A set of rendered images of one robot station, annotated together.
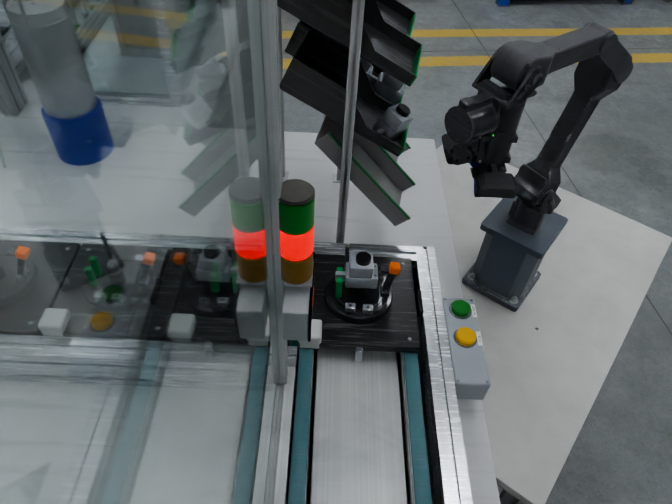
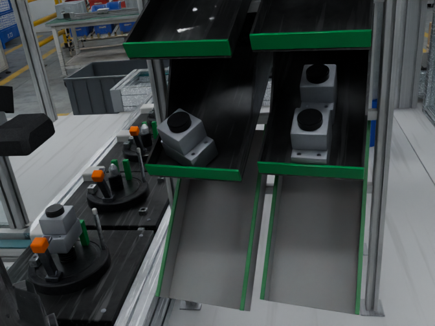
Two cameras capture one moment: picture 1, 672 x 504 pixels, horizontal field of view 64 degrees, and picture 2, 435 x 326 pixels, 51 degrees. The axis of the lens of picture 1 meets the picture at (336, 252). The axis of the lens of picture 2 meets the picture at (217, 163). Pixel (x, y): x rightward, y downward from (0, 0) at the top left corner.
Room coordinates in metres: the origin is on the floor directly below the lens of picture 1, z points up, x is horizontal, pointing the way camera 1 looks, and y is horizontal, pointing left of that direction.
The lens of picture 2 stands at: (1.13, -0.64, 1.46)
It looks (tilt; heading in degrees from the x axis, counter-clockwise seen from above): 25 degrees down; 103
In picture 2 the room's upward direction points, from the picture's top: 6 degrees counter-clockwise
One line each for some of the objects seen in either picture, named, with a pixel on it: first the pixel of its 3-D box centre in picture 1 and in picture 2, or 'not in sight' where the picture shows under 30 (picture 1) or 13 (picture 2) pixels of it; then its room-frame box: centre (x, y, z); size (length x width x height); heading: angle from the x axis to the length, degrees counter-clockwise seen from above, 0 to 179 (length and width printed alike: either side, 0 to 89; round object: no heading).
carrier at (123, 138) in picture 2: not in sight; (145, 137); (0.70, 0.45, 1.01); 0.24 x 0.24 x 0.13; 2
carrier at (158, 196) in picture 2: not in sight; (115, 179); (0.71, 0.20, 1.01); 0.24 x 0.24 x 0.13; 2
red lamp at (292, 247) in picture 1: (295, 235); not in sight; (0.52, 0.06, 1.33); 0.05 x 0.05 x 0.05
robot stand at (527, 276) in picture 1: (512, 252); not in sight; (0.89, -0.41, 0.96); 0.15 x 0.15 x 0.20; 55
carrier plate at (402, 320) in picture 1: (358, 299); (72, 271); (0.71, -0.05, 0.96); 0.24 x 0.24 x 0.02; 2
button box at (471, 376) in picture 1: (462, 346); not in sight; (0.64, -0.27, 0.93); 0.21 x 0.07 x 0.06; 2
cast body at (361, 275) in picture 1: (357, 268); (61, 222); (0.71, -0.04, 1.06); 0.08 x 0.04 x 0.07; 92
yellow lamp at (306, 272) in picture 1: (295, 260); not in sight; (0.52, 0.06, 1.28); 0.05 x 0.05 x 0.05
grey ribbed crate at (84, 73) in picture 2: not in sight; (127, 85); (0.02, 1.97, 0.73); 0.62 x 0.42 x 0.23; 2
